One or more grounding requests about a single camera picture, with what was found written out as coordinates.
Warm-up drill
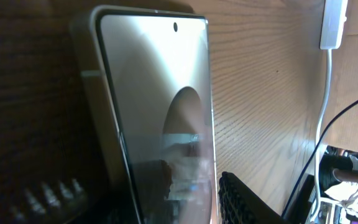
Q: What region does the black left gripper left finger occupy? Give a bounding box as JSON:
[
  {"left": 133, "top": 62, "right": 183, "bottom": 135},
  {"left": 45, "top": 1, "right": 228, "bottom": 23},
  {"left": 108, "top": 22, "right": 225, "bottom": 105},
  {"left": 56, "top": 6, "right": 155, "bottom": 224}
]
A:
[{"left": 9, "top": 179, "right": 88, "bottom": 223}]

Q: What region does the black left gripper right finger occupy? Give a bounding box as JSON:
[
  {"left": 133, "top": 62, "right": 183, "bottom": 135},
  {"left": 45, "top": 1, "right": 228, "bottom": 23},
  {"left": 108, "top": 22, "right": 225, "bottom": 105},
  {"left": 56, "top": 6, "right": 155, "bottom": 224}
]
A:
[{"left": 218, "top": 172, "right": 288, "bottom": 224}]

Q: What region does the Galaxy S25 Ultra smartphone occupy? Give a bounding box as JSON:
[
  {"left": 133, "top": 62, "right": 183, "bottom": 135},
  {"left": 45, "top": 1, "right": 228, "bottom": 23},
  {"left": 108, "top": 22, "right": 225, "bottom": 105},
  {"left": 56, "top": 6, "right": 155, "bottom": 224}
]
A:
[{"left": 70, "top": 5, "right": 219, "bottom": 223}]

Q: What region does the black USB charging cable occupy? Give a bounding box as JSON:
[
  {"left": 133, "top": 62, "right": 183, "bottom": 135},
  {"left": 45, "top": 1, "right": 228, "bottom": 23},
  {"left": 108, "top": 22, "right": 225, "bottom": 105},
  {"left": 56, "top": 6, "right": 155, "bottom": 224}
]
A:
[{"left": 280, "top": 88, "right": 358, "bottom": 218}]

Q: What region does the white power strip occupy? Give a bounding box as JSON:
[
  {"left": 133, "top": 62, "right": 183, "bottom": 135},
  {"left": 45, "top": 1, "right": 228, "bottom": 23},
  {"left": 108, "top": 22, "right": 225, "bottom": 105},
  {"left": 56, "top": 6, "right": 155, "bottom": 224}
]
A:
[{"left": 319, "top": 0, "right": 348, "bottom": 50}]

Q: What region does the white power strip cord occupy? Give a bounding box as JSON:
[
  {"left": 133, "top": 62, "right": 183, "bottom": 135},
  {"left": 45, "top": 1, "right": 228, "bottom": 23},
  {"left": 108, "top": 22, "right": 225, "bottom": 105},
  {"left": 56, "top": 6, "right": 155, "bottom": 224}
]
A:
[{"left": 309, "top": 48, "right": 334, "bottom": 223}]

